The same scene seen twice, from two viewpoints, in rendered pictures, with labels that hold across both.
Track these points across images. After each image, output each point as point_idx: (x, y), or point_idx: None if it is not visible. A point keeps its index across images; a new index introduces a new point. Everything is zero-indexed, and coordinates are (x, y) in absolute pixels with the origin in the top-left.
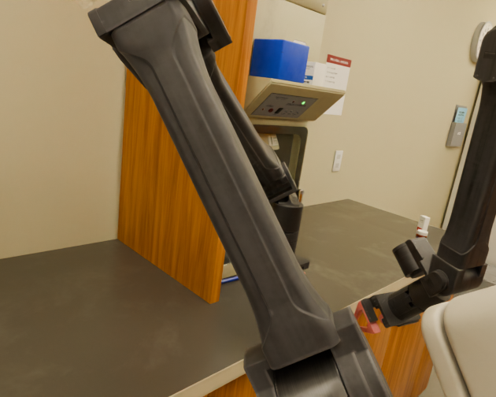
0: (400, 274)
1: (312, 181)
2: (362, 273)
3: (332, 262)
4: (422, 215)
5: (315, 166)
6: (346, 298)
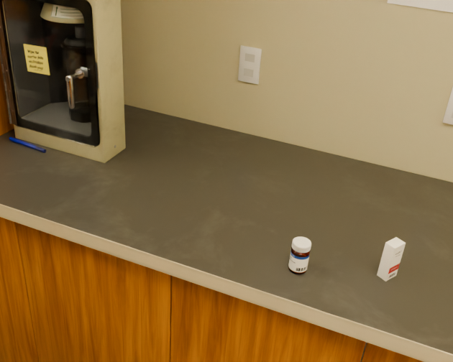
0: (141, 245)
1: (385, 125)
2: (113, 214)
3: (129, 192)
4: (399, 239)
5: (390, 100)
6: (28, 205)
